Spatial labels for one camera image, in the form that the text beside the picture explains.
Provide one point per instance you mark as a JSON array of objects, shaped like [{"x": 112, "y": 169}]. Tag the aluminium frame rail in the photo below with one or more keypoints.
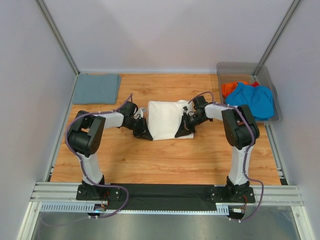
[{"x": 273, "y": 195}]

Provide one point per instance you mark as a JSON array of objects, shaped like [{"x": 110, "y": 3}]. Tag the blue t shirt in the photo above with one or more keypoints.
[{"x": 259, "y": 99}]

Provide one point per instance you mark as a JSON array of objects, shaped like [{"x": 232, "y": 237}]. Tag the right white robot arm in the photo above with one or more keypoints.
[{"x": 241, "y": 132}]

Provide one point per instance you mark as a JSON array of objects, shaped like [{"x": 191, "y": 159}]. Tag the left corner aluminium post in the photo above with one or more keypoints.
[{"x": 57, "y": 35}]

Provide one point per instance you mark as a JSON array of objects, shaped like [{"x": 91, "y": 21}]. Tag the right corner aluminium post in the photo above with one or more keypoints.
[{"x": 295, "y": 4}]

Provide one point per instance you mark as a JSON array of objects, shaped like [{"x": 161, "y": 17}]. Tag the corner aluminium post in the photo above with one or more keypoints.
[
  {"x": 295, "y": 4},
  {"x": 57, "y": 35}
]

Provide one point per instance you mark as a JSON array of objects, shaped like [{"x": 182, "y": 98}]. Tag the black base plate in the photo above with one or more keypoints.
[{"x": 183, "y": 197}]

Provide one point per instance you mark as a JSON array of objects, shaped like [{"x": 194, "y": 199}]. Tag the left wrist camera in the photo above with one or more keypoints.
[{"x": 141, "y": 111}]

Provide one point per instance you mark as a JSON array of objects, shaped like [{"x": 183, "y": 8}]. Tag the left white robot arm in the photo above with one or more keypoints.
[{"x": 83, "y": 138}]

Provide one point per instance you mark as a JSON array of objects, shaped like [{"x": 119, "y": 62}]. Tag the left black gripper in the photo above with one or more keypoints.
[{"x": 143, "y": 132}]

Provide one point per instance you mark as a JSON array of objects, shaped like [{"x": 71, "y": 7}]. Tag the orange t shirt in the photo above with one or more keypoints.
[{"x": 228, "y": 88}]

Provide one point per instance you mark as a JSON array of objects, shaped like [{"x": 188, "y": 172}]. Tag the slotted cable duct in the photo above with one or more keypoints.
[{"x": 92, "y": 208}]

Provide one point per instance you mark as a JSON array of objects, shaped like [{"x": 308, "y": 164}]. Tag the folded grey-blue t shirt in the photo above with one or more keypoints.
[{"x": 96, "y": 89}]

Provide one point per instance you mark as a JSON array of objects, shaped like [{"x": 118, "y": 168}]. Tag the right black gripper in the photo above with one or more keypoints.
[{"x": 182, "y": 130}]

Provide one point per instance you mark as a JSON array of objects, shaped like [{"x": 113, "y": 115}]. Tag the white t shirt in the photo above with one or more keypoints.
[{"x": 164, "y": 118}]

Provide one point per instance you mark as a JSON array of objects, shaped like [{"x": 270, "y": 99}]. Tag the red t shirt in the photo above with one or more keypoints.
[{"x": 255, "y": 84}]

